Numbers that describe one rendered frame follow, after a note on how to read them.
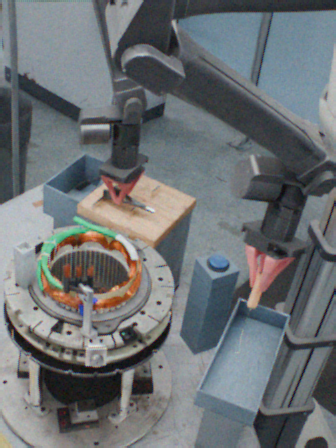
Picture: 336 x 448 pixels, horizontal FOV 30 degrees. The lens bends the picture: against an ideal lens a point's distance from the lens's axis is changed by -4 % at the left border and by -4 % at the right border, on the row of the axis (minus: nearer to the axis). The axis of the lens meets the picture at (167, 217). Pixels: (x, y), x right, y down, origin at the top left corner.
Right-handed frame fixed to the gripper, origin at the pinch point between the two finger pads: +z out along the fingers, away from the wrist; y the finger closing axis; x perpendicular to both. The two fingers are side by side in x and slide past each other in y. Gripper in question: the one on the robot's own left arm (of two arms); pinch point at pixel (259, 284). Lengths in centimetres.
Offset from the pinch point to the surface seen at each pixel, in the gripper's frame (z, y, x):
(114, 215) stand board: 7.9, -43.6, 10.6
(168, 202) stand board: 4.2, -39.9, 23.0
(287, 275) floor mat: 64, -70, 164
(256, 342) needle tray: 16.8, -2.7, 12.9
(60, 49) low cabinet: 4, -240, 150
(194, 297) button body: 20.4, -24.8, 21.6
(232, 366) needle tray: 19.5, -1.9, 5.2
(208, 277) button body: 12.6, -20.8, 18.0
